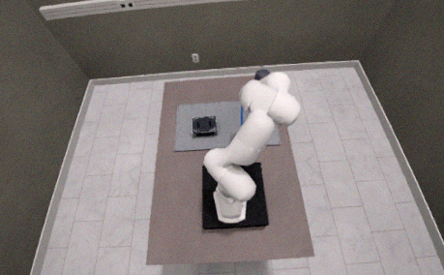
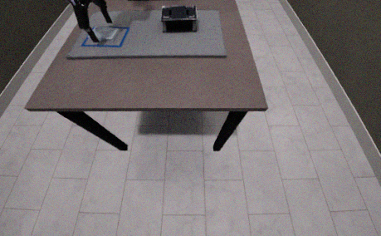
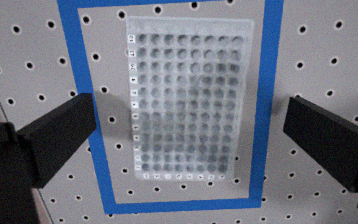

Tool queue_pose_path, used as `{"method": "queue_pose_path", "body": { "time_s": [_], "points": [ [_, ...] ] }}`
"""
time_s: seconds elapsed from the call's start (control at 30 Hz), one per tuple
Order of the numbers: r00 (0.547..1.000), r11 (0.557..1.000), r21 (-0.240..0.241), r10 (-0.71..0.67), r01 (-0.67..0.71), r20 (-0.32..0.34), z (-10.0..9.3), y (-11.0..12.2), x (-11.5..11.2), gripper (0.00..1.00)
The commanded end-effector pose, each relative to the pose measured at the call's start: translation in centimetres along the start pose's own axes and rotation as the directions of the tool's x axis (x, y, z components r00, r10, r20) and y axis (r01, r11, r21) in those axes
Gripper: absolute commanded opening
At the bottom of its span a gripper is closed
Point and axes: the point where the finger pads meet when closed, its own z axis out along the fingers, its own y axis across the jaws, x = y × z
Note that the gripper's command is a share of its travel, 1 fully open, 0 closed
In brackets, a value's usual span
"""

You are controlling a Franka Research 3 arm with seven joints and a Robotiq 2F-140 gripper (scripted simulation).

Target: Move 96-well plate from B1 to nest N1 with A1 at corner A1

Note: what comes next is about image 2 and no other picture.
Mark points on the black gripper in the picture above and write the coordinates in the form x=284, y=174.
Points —
x=81, y=12

